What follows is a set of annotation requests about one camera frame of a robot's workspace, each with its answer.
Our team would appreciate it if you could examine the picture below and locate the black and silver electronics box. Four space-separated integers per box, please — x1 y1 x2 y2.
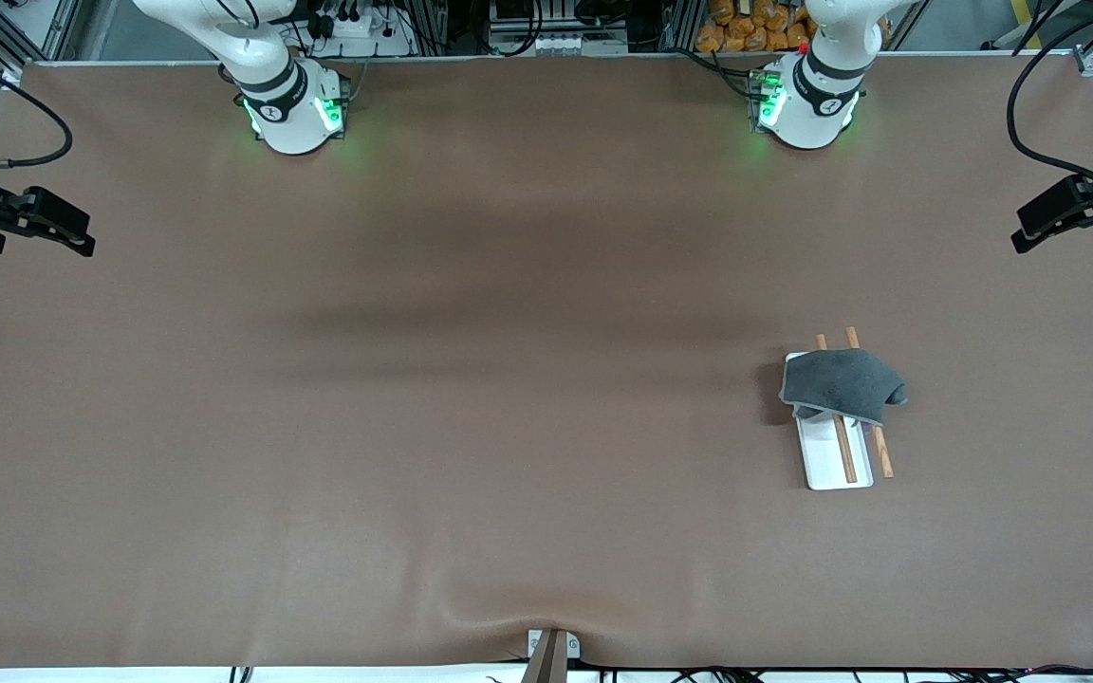
488 0 635 58

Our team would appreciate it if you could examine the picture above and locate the white rack with wooden rods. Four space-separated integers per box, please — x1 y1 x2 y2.
784 326 895 492

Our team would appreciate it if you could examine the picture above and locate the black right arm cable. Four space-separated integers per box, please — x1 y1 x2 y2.
0 33 74 172

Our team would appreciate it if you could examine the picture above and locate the grey and purple towel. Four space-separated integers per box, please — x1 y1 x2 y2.
778 347 909 429

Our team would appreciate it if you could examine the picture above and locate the pile of orange packets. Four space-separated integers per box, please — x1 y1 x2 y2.
695 0 815 55

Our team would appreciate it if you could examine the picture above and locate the brown table mat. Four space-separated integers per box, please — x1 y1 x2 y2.
0 55 1093 671

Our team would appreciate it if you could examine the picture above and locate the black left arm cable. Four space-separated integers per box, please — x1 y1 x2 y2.
1006 0 1093 195

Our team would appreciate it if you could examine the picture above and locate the camera pole with white bracket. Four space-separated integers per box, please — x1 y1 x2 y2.
520 628 583 683

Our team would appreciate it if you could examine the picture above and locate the white power strip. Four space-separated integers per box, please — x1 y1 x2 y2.
305 0 417 60

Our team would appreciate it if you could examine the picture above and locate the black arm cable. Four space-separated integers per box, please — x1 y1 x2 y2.
1006 0 1093 195
0 33 74 172

